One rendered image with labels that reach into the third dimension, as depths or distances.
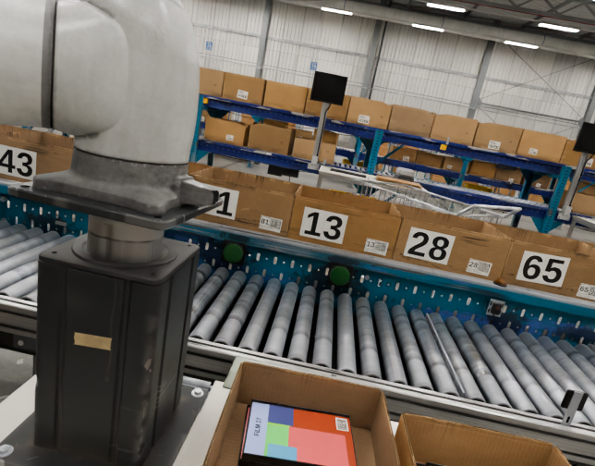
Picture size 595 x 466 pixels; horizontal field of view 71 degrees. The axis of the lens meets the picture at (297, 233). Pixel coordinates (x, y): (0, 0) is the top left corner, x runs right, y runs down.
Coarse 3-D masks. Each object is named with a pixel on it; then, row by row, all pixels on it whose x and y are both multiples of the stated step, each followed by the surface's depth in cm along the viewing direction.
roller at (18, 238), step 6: (30, 228) 154; (36, 228) 155; (18, 234) 147; (24, 234) 148; (30, 234) 151; (36, 234) 153; (0, 240) 139; (6, 240) 140; (12, 240) 142; (18, 240) 145; (0, 246) 137; (6, 246) 140
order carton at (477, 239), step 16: (400, 208) 177; (416, 208) 176; (400, 224) 151; (416, 224) 149; (432, 224) 149; (448, 224) 177; (464, 224) 176; (480, 224) 175; (400, 240) 151; (464, 240) 149; (480, 240) 148; (496, 240) 148; (400, 256) 153; (464, 256) 150; (480, 256) 150; (496, 256) 149; (464, 272) 152; (496, 272) 151
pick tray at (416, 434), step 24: (408, 432) 76; (432, 432) 76; (456, 432) 76; (480, 432) 75; (408, 456) 67; (432, 456) 77; (456, 456) 77; (480, 456) 76; (504, 456) 76; (528, 456) 76; (552, 456) 74
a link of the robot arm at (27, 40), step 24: (0, 0) 44; (24, 0) 46; (48, 0) 48; (0, 24) 44; (24, 24) 45; (48, 24) 46; (0, 48) 44; (24, 48) 45; (48, 48) 46; (0, 72) 45; (24, 72) 46; (48, 72) 47; (0, 96) 46; (24, 96) 47; (48, 96) 48; (0, 120) 49; (24, 120) 50; (48, 120) 51
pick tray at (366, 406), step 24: (240, 384) 83; (264, 384) 82; (288, 384) 82; (312, 384) 82; (336, 384) 81; (240, 408) 82; (312, 408) 83; (336, 408) 83; (360, 408) 82; (384, 408) 76; (216, 432) 63; (240, 432) 76; (360, 432) 82; (384, 432) 73; (216, 456) 68; (360, 456) 76; (384, 456) 70
